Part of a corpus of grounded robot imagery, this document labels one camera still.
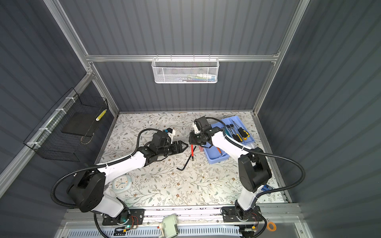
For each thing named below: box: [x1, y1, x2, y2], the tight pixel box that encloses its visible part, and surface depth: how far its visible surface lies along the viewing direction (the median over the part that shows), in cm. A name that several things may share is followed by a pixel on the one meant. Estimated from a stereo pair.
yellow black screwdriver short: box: [231, 119, 251, 138], surface depth 94 cm
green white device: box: [158, 213, 180, 238], surface depth 68 cm
